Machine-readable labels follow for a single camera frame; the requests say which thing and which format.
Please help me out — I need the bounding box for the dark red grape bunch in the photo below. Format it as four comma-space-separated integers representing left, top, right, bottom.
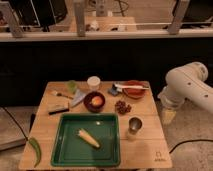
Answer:
115, 100, 132, 114

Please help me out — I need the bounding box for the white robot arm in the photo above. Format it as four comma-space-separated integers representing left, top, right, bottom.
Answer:
158, 62, 213, 125

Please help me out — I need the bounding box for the green plastic tray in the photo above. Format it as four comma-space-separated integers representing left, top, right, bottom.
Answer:
51, 114, 120, 167

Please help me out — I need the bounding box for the small metal cup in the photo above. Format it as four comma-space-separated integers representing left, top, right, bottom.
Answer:
129, 117, 143, 134

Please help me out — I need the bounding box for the orange red plate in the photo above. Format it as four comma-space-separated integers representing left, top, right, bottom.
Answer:
123, 80, 146, 99

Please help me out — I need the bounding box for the white spoon on plate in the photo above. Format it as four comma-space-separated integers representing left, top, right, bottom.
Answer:
114, 84, 149, 90

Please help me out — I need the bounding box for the orange fruit in bowl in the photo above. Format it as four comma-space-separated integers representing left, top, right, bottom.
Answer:
91, 96, 103, 106

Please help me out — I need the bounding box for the white paper cup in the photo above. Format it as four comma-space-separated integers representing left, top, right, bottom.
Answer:
87, 76, 101, 91

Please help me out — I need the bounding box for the dark red bowl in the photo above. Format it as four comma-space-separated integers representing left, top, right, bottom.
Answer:
83, 91, 105, 113

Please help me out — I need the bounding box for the yellow corn cob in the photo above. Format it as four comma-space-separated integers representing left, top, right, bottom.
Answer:
78, 129, 100, 148

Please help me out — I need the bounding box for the grey folded cloth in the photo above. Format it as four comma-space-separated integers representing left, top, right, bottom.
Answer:
70, 89, 86, 107

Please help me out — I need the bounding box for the green translucent cup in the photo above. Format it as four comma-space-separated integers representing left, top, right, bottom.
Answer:
67, 80, 77, 94

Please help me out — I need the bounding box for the small wooden brush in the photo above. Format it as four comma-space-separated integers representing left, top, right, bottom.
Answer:
51, 90, 73, 99

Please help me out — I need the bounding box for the green chili pepper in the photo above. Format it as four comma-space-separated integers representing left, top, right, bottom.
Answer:
28, 137, 42, 167

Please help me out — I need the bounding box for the black cable right floor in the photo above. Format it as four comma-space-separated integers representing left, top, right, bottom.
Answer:
168, 138, 213, 155

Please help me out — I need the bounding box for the black cable floor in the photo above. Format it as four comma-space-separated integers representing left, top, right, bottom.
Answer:
168, 138, 213, 155
2, 106, 30, 142

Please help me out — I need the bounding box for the black cable left floor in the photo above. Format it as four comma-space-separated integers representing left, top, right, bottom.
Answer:
2, 106, 30, 142

